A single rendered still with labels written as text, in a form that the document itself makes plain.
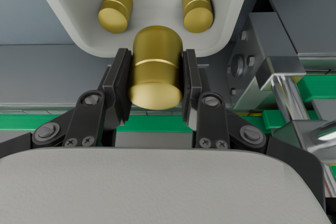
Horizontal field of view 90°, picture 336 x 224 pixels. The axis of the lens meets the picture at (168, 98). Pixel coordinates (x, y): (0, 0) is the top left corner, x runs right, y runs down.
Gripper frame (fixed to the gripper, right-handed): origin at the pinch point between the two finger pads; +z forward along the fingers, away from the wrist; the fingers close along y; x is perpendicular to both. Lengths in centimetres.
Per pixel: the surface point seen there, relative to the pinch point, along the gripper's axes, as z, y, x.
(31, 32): 20.1, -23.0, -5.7
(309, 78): 4.3, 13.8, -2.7
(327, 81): 4.0, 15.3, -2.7
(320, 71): 5.4, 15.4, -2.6
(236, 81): 8.7, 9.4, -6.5
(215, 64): 14.7, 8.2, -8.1
